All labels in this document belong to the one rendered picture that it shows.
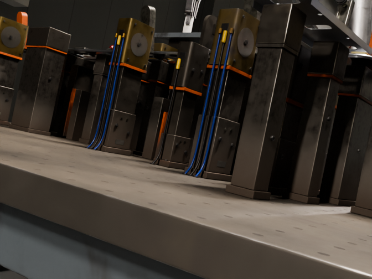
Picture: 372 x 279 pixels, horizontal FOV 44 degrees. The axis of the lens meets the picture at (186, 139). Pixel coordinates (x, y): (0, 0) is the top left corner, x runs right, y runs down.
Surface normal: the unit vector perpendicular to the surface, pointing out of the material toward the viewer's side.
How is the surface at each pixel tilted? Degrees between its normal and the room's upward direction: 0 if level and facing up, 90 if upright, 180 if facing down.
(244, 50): 90
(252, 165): 90
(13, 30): 90
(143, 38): 90
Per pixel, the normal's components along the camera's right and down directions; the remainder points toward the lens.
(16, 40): 0.75, 0.15
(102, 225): -0.51, -0.11
